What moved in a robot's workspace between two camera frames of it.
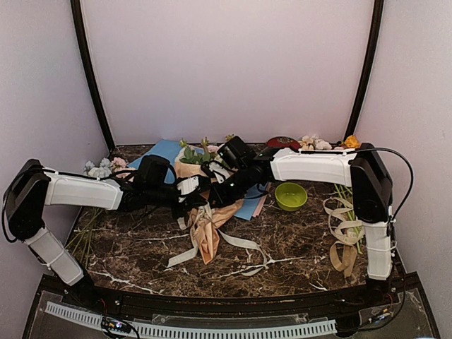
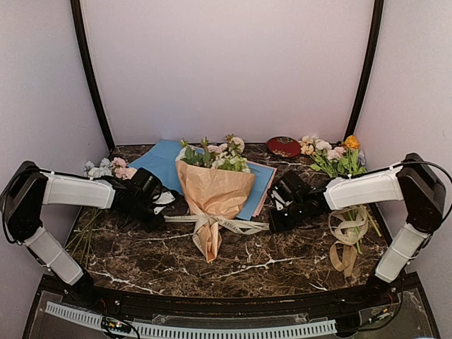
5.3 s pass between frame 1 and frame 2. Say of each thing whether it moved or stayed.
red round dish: stayed
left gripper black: moved
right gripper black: moved
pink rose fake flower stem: moved
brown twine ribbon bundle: stayed
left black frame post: stayed
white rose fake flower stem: stayed
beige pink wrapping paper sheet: stayed
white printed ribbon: moved
